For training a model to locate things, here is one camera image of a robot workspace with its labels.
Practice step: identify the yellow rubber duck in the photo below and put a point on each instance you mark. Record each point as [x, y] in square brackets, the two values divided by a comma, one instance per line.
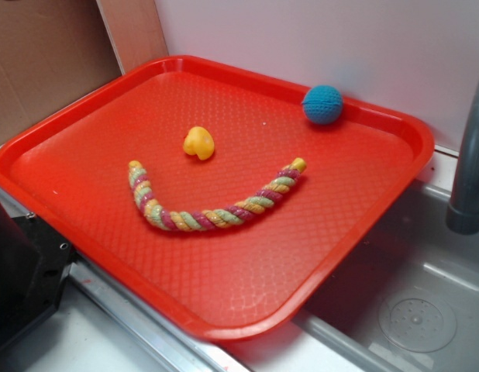
[199, 143]

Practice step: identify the grey toy sink basin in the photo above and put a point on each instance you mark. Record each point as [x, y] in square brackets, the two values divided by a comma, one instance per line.
[405, 299]

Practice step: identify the multicolour twisted rope toy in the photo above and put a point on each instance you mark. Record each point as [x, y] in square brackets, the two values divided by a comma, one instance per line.
[266, 198]

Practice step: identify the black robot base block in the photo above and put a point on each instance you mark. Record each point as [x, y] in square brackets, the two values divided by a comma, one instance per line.
[34, 264]

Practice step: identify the brown cardboard panel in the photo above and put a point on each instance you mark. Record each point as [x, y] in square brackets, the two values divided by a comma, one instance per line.
[54, 52]

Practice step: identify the red plastic tray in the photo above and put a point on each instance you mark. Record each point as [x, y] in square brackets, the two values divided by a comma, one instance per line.
[72, 170]

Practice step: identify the blue crocheted ball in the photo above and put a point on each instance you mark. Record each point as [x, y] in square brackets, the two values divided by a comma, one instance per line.
[322, 104]

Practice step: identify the grey faucet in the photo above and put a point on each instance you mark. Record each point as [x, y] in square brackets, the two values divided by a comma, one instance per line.
[462, 214]

